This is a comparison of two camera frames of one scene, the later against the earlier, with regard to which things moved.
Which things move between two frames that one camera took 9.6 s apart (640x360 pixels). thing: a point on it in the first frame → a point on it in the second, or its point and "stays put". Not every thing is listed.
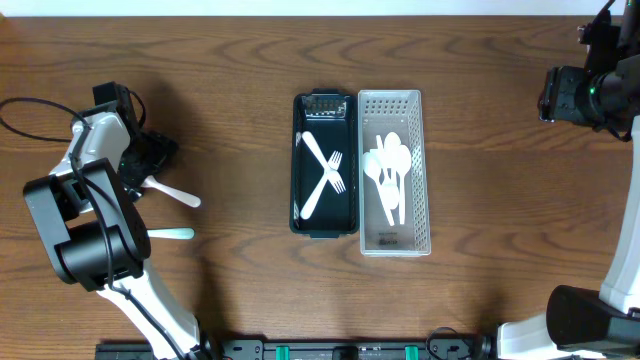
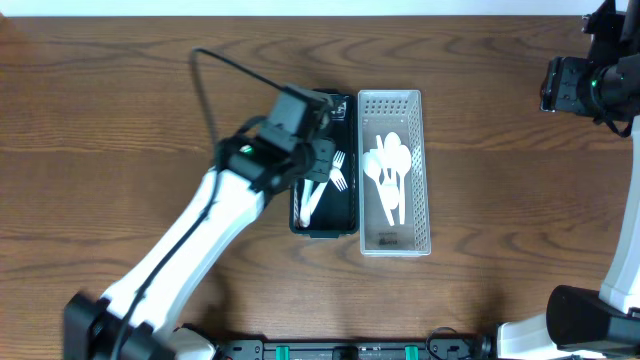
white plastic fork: x=330 y=168 stays put
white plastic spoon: x=391 y=145 stays put
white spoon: x=391 y=193 stays put
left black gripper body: x=151 y=151 → x=320 y=160
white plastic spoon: x=372 y=169 stays put
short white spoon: x=187 y=200 → x=305 y=214
